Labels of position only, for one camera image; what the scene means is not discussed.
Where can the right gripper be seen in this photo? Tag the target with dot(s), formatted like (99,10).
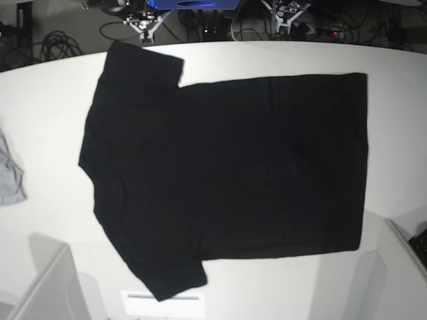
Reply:
(144,24)

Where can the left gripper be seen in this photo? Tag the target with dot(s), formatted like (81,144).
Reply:
(283,14)

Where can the black T-shirt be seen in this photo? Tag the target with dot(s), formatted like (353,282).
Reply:
(259,168)

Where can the left white partition panel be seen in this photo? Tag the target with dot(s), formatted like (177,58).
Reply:
(58,291)

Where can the white partition panel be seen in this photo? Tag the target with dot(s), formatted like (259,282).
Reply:
(388,283)
(58,291)

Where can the blue computer case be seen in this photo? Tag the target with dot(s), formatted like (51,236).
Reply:
(194,4)

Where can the grey cloth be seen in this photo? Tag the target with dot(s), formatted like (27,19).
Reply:
(12,191)

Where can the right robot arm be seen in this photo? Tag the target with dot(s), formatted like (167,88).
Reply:
(120,9)

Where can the right white partition panel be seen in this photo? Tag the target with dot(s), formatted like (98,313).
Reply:
(388,283)

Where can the black keyboard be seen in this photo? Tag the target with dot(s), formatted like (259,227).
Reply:
(418,244)

